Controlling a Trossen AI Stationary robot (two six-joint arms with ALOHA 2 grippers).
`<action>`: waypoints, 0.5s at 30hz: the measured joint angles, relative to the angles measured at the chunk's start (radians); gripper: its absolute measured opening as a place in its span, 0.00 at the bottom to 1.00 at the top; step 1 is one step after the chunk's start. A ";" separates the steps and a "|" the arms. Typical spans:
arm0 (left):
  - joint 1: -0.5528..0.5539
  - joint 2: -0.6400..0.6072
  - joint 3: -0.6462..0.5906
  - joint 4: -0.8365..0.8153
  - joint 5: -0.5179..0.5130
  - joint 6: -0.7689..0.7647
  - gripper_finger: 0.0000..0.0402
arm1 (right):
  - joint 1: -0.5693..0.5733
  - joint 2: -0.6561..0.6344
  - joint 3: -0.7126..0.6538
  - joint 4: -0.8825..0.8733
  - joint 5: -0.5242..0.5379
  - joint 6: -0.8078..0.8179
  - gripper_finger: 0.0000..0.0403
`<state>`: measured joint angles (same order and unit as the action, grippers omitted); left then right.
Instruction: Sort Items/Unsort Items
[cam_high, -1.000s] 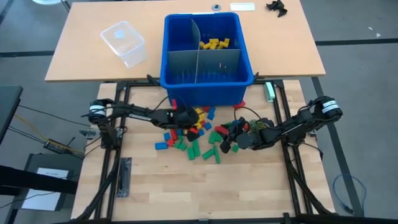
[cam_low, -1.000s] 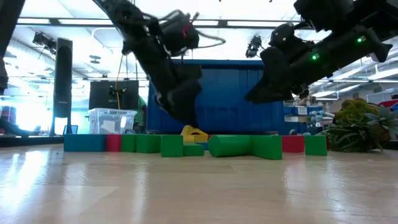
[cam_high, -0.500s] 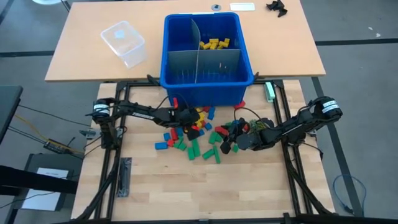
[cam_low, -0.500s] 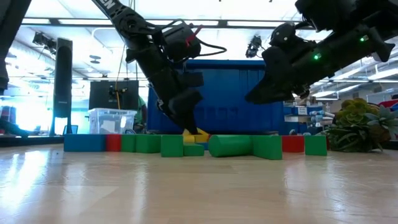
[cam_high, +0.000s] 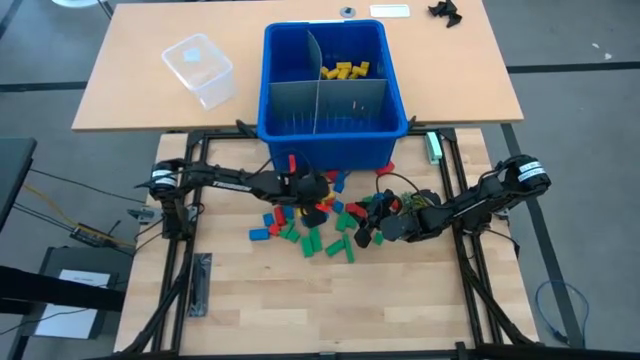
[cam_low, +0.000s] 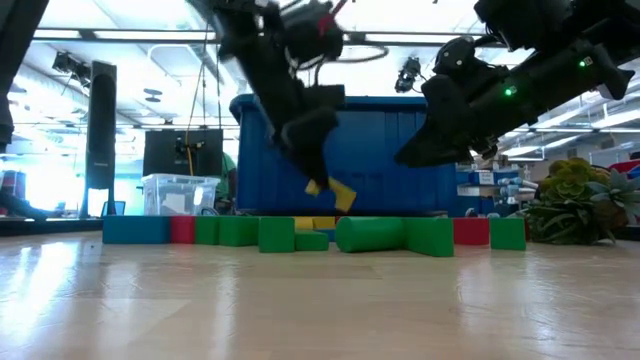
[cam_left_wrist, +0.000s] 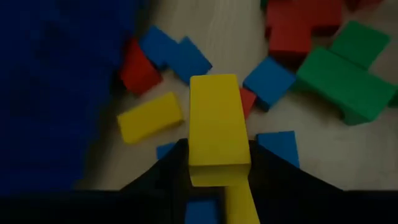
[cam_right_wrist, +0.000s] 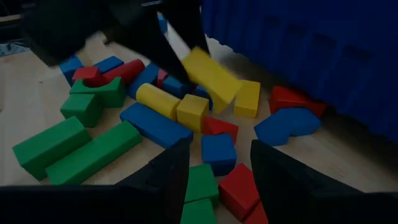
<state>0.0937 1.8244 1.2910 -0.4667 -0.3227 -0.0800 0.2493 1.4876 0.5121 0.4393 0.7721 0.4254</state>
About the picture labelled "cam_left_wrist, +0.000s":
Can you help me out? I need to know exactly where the yellow foam block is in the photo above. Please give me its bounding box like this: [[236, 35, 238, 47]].
[[117, 91, 184, 146], [188, 73, 252, 187], [225, 183, 261, 224]]

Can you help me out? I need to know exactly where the green foam block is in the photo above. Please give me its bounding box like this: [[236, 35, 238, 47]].
[[297, 46, 397, 126], [388, 86, 398, 108], [329, 21, 392, 70]]

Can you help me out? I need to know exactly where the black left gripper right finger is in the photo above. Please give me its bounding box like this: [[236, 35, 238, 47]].
[[248, 141, 398, 224]]

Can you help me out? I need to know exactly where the large blue plastic bin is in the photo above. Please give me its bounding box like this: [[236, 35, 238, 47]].
[[0, 0, 147, 191]]

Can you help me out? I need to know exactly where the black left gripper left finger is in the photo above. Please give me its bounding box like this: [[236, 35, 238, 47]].
[[0, 138, 191, 224]]

